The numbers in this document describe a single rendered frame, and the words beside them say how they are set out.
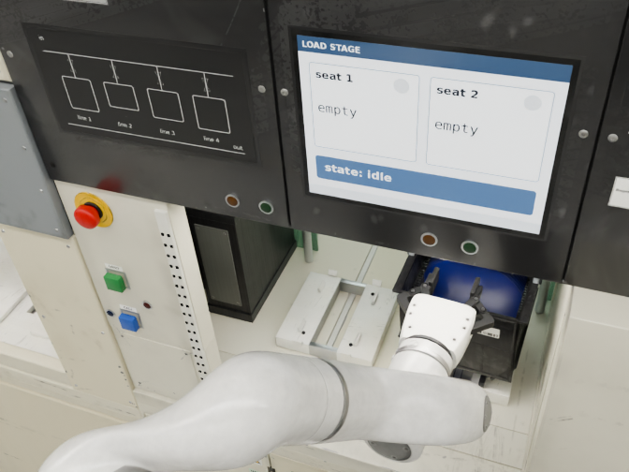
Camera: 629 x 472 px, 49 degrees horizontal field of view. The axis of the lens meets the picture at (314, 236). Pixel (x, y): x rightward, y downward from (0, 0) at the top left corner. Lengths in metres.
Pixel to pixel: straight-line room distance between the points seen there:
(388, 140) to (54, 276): 0.73
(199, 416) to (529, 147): 0.42
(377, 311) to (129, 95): 0.78
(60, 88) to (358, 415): 0.57
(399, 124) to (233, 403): 0.35
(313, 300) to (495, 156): 0.83
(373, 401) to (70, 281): 0.68
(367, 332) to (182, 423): 0.87
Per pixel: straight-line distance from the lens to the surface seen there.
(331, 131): 0.81
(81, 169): 1.07
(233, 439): 0.62
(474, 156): 0.77
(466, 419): 0.88
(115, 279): 1.19
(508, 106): 0.74
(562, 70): 0.71
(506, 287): 1.31
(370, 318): 1.48
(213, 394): 0.62
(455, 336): 1.04
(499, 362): 1.30
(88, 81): 0.95
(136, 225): 1.09
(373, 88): 0.76
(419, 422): 0.84
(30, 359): 1.65
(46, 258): 1.28
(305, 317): 1.49
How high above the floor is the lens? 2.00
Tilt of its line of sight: 41 degrees down
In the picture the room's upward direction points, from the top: 5 degrees counter-clockwise
